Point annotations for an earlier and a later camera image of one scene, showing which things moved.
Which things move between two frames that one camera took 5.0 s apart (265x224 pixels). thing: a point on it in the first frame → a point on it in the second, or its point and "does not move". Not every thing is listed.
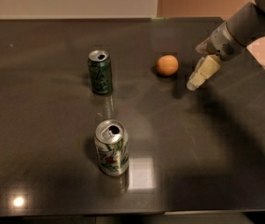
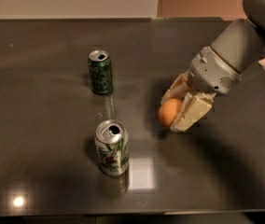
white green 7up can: (113, 147) does not move
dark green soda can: (101, 73) does not move
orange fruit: (167, 64) → (168, 110)
